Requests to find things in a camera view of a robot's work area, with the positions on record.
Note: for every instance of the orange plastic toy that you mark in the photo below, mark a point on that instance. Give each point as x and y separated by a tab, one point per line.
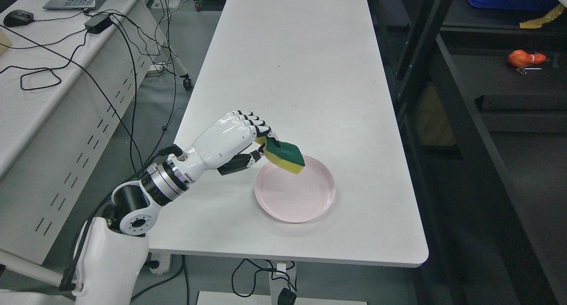
520	58

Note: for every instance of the white side desk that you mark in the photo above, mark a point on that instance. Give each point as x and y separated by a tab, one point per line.
52	138

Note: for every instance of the dark metal shelf rack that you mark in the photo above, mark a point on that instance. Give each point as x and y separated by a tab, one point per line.
486	144

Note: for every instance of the green yellow sponge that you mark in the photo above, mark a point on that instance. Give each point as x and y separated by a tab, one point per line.
284	155

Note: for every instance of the white power strip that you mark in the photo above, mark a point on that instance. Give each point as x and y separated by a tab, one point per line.
160	263

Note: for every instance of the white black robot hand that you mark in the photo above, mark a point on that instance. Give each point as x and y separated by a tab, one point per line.
220	146

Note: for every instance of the pink round plate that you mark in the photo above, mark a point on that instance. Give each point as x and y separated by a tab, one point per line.
295	198

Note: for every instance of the black computer mouse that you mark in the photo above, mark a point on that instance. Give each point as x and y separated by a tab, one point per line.
16	18

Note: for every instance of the black plug under table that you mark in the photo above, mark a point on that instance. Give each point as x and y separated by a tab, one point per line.
286	297

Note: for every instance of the yellow tape piece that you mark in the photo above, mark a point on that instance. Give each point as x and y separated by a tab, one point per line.
547	18

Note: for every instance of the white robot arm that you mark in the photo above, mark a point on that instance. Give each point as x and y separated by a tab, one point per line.
112	246

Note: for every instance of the black power adapter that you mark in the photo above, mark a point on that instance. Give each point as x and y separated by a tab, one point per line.
98	23

